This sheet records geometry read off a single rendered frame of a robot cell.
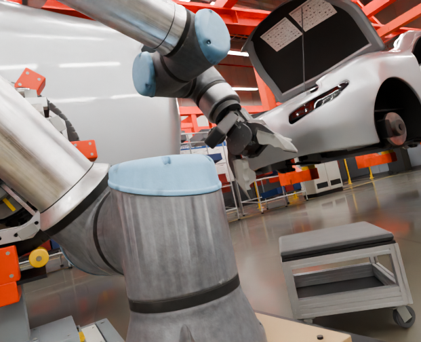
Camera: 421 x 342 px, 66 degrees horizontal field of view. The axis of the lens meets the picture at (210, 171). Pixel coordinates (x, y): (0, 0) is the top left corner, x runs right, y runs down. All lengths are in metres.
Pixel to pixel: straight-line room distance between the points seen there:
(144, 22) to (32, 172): 0.28
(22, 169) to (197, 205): 0.27
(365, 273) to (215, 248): 1.28
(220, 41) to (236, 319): 0.45
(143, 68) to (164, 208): 0.39
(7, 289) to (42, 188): 0.71
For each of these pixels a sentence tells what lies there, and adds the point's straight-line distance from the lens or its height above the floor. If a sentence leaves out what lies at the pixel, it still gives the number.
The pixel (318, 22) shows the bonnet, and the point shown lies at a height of 2.18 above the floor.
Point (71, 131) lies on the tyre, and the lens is 1.35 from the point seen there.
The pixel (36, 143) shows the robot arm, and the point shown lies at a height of 0.72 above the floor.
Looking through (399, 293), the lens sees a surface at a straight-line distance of 1.34.
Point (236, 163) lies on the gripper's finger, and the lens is 0.71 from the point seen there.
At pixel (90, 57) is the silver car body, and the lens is 1.91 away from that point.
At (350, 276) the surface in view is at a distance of 1.62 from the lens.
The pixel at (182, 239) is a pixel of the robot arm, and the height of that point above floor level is 0.55.
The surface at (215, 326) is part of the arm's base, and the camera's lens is 0.40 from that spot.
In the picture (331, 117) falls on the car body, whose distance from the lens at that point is 3.03.
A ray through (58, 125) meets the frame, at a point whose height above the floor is 0.94.
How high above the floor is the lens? 0.59
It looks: 4 degrees up
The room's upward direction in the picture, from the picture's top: 12 degrees counter-clockwise
